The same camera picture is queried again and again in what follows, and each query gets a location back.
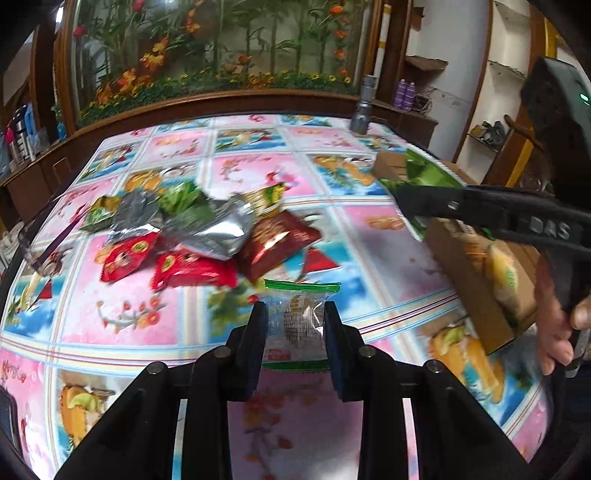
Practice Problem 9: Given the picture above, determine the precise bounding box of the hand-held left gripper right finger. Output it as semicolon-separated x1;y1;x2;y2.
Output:
323;301;536;480

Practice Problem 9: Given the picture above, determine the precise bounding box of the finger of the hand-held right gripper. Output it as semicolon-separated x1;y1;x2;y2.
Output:
396;184;509;241

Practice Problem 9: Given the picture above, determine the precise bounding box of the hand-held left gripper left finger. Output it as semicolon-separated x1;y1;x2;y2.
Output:
54;301;269;480

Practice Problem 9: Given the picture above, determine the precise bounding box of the green leaf snack packet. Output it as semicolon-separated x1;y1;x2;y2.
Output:
158;180;209;219
379;150;467;241

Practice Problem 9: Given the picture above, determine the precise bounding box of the clear green-edged snack packet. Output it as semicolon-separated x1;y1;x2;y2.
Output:
261;279;342;372

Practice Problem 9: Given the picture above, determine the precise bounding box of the cardboard box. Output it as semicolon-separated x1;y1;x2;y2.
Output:
373;151;541;356

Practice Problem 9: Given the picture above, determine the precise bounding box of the person's right hand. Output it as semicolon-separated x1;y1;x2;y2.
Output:
536;256;591;376

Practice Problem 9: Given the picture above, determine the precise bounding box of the dark metal clutter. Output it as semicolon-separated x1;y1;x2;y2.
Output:
470;119;512;149

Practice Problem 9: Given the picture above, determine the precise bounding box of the printed pink tablecloth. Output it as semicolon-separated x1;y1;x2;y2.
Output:
0;113;555;480

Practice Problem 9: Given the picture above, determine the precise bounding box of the dark red snack packet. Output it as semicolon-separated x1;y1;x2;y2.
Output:
237;209;322;283

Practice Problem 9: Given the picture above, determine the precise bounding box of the large silver snack packet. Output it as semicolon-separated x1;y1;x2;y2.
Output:
165;194;256;262

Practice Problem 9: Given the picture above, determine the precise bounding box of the white tube with yellow band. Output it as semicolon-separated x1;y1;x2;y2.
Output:
370;0;396;92

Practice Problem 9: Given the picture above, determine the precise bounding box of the green yellow striped snack packet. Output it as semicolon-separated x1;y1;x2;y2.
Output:
241;181;290;219

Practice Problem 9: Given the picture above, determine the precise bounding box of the small silver snack packet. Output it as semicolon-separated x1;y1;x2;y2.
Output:
107;191;163;244

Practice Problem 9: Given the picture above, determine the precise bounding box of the flower painted glass screen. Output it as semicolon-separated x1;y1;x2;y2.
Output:
54;0;385;136

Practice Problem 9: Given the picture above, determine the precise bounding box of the blue bottle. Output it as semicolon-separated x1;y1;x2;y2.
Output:
23;103;38;149

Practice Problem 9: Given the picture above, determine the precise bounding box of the wooden post with yellow strip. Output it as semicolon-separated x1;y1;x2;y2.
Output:
485;113;555;191

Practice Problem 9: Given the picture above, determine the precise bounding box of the wooden wall shelf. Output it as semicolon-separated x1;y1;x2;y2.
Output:
405;54;450;73

